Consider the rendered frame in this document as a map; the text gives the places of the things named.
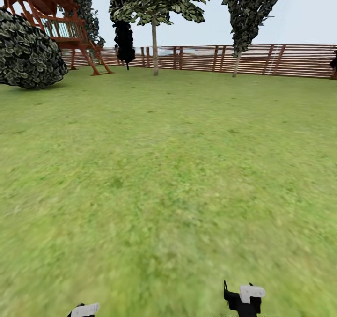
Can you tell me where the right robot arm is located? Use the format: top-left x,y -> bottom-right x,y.
224,283 -> 266,317

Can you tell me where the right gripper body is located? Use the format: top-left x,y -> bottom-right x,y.
228,291 -> 261,317

